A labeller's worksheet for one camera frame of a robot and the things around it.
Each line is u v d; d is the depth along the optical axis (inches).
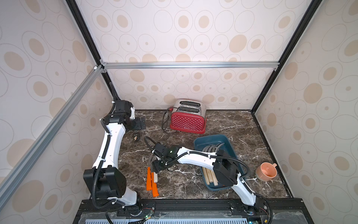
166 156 25.0
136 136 39.5
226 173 20.3
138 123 28.5
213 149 37.4
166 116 38.7
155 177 32.6
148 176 32.9
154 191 30.6
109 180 16.6
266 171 33.5
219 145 38.3
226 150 37.4
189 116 36.9
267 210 28.5
